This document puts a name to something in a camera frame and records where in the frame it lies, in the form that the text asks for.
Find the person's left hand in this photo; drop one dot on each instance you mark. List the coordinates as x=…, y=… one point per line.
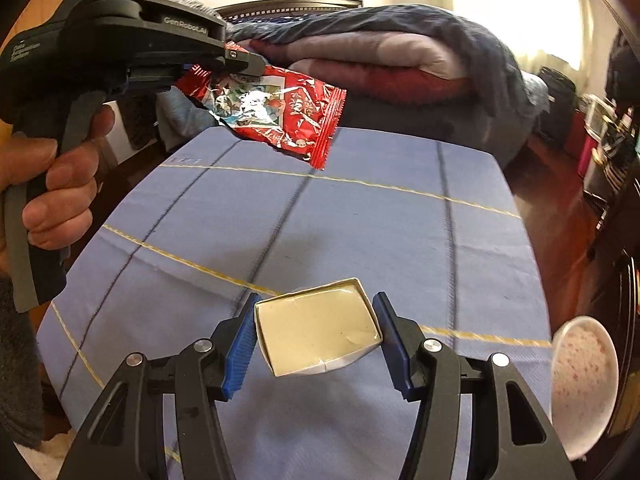
x=70, y=195

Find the black suitcase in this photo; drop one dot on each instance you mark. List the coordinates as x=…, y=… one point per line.
x=555, y=105

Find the black hanging coat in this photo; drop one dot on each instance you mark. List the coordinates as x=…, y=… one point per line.
x=625, y=70

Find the red foil snack wrapper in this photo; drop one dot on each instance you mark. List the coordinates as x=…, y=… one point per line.
x=280, y=110

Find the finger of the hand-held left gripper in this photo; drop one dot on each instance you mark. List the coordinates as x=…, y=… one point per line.
x=247, y=62

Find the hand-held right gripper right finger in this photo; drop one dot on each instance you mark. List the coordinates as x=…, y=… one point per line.
x=395, y=345

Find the small cream carton box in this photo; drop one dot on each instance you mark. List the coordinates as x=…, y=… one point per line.
x=315, y=330

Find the dark wooden headboard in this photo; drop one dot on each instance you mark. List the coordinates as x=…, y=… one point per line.
x=290, y=7

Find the red suitcase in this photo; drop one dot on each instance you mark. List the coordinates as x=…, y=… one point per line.
x=575, y=135

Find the pink suitcase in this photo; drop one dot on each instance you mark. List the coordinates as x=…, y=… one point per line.
x=588, y=157

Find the blue tablecloth with stitched lines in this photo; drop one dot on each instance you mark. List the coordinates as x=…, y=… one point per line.
x=375, y=240

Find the light blue fleece blanket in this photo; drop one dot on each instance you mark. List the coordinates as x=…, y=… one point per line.
x=175, y=125

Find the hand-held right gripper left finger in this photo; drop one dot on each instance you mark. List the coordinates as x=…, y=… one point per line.
x=242, y=345

